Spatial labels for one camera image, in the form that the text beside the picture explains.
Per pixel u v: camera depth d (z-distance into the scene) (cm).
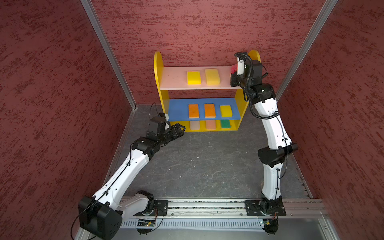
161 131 60
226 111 95
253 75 54
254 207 74
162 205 77
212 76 77
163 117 71
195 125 106
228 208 76
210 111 98
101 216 37
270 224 71
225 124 105
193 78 75
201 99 118
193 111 97
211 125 106
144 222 73
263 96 52
